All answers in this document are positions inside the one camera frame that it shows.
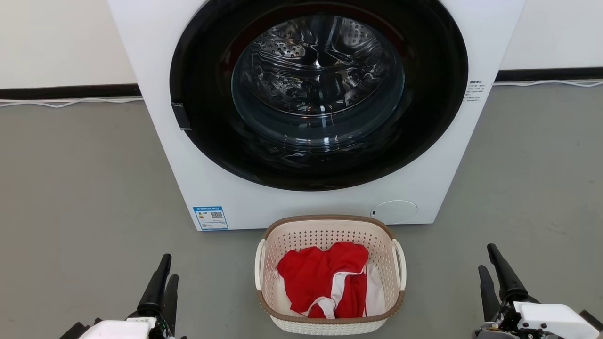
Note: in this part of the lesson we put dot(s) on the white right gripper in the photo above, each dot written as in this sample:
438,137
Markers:
546,322

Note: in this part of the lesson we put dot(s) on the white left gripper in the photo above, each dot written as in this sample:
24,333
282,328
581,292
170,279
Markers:
122,329

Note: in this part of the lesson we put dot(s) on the cream laundry basket brown rim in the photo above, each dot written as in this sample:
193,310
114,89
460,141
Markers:
325,230

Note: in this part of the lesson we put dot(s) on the blue energy label sticker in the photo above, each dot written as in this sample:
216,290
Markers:
210,218

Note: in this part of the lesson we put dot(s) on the white front-load washing machine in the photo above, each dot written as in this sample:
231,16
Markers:
198,197

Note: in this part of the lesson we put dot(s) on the white garment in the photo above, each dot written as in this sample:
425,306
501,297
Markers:
375,296

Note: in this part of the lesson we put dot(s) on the round white filter cover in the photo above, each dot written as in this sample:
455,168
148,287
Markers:
394,212

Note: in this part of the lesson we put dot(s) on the red garment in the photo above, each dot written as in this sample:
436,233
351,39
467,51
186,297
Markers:
311,278

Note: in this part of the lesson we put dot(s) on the black round washer door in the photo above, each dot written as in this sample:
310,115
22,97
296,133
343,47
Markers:
202,117

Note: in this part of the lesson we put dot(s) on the small printed text sticker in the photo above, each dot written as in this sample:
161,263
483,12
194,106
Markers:
473,91

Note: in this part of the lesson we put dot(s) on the steel washer drum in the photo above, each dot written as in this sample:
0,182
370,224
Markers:
315,70

